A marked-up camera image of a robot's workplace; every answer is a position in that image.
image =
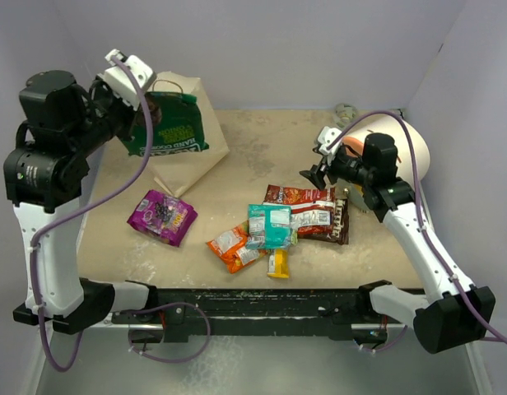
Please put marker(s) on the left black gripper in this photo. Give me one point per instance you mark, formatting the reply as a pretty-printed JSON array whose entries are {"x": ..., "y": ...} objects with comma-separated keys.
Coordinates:
[{"x": 101, "y": 90}]

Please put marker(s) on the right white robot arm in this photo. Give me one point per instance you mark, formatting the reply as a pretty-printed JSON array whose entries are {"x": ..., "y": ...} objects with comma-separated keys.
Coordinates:
[{"x": 452, "y": 308}]

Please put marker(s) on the small tape roll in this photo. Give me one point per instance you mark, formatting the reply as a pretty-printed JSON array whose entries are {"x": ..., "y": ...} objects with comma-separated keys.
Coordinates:
[{"x": 344, "y": 114}]

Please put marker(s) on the green chips bag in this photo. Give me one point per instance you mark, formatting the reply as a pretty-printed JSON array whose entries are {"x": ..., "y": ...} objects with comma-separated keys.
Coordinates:
[{"x": 177, "y": 123}]

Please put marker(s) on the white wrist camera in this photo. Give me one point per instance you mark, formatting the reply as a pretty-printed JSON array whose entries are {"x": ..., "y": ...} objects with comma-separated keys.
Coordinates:
[
  {"x": 128, "y": 76},
  {"x": 327, "y": 143}
]

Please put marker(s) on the brown paper bag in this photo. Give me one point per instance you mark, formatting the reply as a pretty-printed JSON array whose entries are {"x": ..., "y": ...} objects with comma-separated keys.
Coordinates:
[{"x": 177, "y": 173}]

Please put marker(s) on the purple candy bag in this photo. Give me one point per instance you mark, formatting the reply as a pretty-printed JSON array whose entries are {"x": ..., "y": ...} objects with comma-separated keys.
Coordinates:
[{"x": 163, "y": 217}]

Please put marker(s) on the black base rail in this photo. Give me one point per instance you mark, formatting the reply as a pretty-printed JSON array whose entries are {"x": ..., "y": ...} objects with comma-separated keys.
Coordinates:
[{"x": 337, "y": 314}]

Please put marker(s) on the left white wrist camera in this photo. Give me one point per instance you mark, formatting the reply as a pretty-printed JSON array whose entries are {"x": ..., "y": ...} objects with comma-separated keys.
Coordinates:
[{"x": 128, "y": 76}]

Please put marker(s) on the red doritos bag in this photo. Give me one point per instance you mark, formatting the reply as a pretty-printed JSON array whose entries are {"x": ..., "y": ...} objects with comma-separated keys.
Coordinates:
[{"x": 312, "y": 210}]

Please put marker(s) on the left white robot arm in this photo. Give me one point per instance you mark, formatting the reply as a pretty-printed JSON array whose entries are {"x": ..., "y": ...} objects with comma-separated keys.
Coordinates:
[{"x": 65, "y": 123}]

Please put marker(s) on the yellow snack bar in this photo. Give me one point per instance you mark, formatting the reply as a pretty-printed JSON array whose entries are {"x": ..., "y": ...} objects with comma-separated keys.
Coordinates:
[{"x": 278, "y": 265}]

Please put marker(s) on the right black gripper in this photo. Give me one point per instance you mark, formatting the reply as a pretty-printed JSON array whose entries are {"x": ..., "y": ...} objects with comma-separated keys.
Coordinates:
[{"x": 316, "y": 174}]

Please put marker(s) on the teal snack packet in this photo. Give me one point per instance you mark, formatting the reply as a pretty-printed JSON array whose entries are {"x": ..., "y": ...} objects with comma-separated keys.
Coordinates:
[{"x": 269, "y": 227}]

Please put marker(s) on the orange snack bag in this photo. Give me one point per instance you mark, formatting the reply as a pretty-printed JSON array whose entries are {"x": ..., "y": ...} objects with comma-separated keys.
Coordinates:
[{"x": 230, "y": 248}]

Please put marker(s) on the large cylindrical drum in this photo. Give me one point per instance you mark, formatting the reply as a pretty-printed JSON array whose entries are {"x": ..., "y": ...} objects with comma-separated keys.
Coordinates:
[{"x": 386, "y": 124}]

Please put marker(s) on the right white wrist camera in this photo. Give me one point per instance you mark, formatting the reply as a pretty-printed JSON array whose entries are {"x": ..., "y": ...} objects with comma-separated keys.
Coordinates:
[{"x": 327, "y": 143}]

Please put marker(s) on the aluminium frame rail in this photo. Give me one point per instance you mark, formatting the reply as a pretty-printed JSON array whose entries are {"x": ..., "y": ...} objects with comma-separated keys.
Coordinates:
[{"x": 257, "y": 365}]

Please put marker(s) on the brown m&m's bag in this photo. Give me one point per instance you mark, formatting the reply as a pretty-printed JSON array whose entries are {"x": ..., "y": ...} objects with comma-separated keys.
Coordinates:
[{"x": 340, "y": 232}]

